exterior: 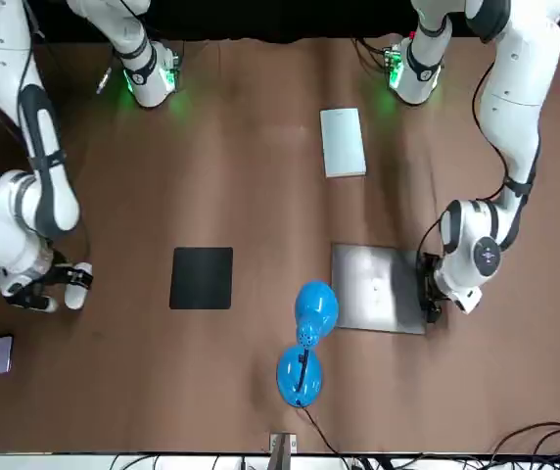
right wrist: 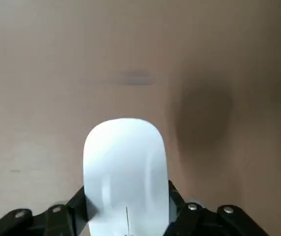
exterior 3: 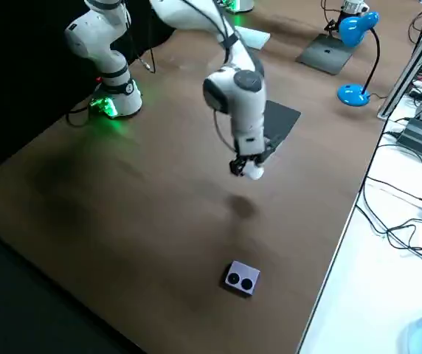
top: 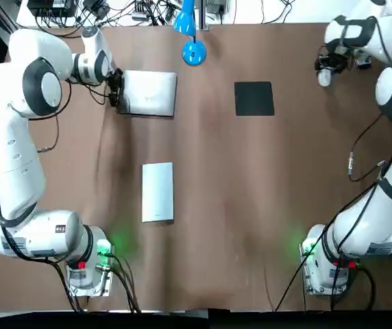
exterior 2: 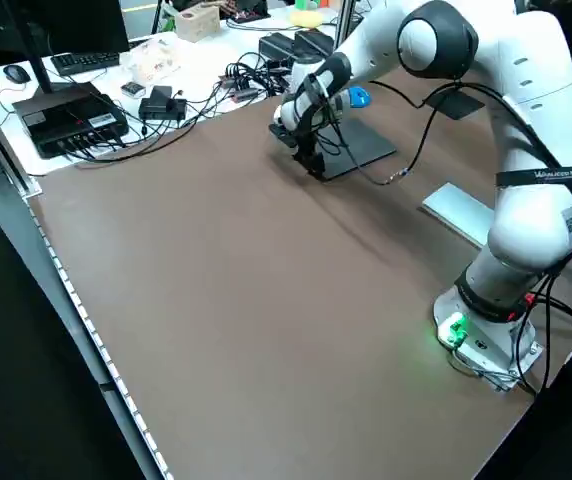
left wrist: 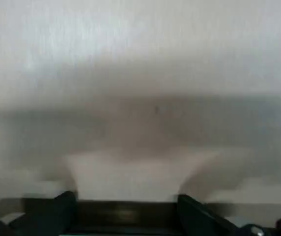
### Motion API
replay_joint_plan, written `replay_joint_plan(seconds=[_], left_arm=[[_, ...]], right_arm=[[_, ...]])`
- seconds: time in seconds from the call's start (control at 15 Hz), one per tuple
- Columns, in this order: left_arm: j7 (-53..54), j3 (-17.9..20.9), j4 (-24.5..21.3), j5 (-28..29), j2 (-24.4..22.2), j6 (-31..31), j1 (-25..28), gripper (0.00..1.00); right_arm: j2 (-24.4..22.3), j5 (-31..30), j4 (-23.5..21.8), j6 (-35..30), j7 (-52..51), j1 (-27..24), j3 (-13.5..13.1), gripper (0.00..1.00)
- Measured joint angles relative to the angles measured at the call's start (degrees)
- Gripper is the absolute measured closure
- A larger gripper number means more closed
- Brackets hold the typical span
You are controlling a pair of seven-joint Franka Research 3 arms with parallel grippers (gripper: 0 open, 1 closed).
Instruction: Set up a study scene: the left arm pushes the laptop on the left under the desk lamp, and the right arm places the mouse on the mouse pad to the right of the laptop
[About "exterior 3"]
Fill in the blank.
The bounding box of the grey laptop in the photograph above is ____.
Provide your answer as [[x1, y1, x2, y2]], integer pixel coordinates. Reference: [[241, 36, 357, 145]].
[[294, 33, 356, 76]]

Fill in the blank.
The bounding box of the blue desk lamp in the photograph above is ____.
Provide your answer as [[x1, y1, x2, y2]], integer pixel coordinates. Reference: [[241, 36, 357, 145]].
[[336, 11, 381, 108]]

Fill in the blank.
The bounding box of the black mouse pad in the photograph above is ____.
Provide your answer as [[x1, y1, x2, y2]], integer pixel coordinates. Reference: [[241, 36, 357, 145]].
[[264, 100, 302, 148]]

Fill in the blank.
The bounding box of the purple phone with two lenses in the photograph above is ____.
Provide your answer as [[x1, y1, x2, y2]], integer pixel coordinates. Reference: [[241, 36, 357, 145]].
[[221, 260, 263, 298]]

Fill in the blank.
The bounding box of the aluminium frame post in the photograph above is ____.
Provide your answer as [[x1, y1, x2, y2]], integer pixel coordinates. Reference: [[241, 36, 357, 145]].
[[376, 7, 422, 119]]

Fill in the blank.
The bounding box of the black arm cable with connector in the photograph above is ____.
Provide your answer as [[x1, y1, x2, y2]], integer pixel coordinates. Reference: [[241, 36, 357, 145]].
[[122, 0, 157, 74]]

